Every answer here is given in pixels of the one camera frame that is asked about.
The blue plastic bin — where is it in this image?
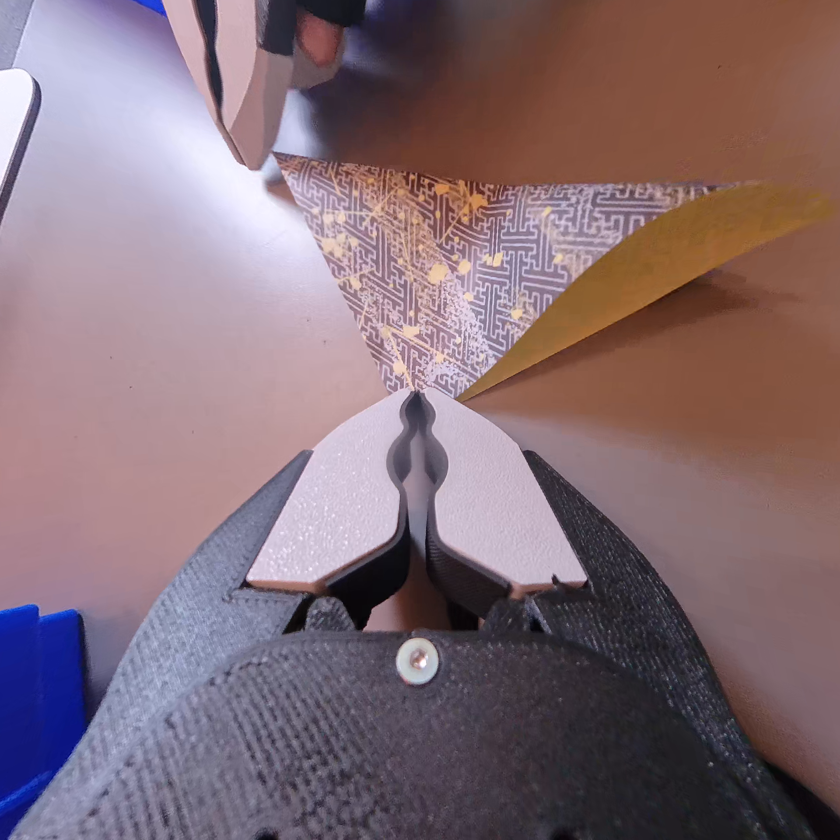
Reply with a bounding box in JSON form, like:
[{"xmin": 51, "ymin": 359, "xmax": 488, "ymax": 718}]
[{"xmin": 0, "ymin": 604, "xmax": 90, "ymax": 825}]

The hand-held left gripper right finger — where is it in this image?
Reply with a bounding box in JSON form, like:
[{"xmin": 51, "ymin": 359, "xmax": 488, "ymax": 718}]
[{"xmin": 420, "ymin": 390, "xmax": 589, "ymax": 628}]

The person's right hand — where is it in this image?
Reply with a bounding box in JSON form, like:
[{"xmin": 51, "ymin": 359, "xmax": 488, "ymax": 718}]
[{"xmin": 296, "ymin": 11, "xmax": 347, "ymax": 72}]

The yellow backed black patterned paper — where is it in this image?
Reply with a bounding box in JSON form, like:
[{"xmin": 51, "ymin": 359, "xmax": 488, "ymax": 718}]
[{"xmin": 272, "ymin": 151, "xmax": 837, "ymax": 403}]

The white stand plate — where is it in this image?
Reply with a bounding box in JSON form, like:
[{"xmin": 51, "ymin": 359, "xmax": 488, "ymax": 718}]
[{"xmin": 0, "ymin": 69, "xmax": 43, "ymax": 221}]

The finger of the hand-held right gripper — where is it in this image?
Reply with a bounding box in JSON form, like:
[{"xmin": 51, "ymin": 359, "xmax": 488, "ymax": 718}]
[
  {"xmin": 217, "ymin": 0, "xmax": 345, "ymax": 169},
  {"xmin": 168, "ymin": 0, "xmax": 259, "ymax": 172}
]

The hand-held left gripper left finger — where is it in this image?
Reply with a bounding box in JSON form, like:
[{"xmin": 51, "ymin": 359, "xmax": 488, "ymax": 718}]
[{"xmin": 247, "ymin": 392, "xmax": 418, "ymax": 628}]

